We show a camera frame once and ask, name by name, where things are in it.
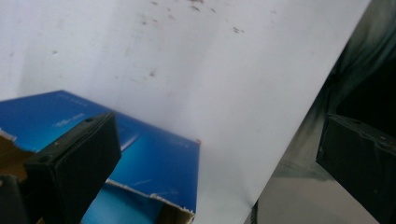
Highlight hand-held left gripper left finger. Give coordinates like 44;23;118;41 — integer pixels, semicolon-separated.
21;111;123;224

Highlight blue cardboard box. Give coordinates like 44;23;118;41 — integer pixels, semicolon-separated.
0;90;201;224

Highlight white table cover sheet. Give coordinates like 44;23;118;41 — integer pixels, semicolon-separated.
0;0;373;224

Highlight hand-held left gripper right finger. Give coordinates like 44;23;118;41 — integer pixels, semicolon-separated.
315;113;396;224

